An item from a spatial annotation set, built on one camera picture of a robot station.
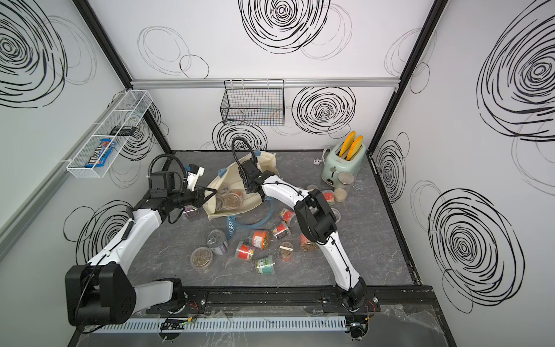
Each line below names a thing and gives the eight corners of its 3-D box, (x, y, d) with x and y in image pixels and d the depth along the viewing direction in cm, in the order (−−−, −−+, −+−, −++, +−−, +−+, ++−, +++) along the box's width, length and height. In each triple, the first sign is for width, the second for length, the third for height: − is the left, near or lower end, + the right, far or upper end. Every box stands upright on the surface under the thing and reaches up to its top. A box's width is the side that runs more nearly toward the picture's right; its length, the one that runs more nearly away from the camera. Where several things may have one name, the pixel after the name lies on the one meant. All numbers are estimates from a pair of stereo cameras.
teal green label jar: (256, 276, 80) (254, 272, 76) (257, 259, 84) (256, 254, 80) (274, 276, 80) (274, 272, 76) (275, 259, 84) (274, 254, 80)
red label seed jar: (236, 261, 84) (234, 257, 79) (238, 247, 87) (236, 241, 83) (253, 261, 84) (251, 257, 79) (254, 247, 87) (253, 241, 83)
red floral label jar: (277, 242, 87) (277, 237, 84) (271, 232, 90) (271, 228, 87) (290, 234, 89) (290, 229, 86) (284, 225, 92) (284, 220, 89)
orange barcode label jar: (249, 251, 86) (247, 245, 81) (250, 236, 90) (248, 230, 86) (270, 251, 86) (269, 245, 82) (270, 236, 90) (270, 230, 86)
